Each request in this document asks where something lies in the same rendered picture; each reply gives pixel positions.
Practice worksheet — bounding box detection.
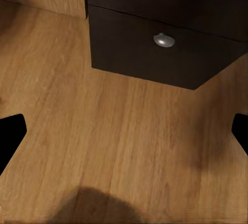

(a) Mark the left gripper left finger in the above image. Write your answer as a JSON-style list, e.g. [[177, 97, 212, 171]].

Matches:
[[0, 114, 27, 175]]

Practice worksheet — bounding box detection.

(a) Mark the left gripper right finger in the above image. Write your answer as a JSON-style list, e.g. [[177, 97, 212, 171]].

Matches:
[[231, 113, 248, 155]]

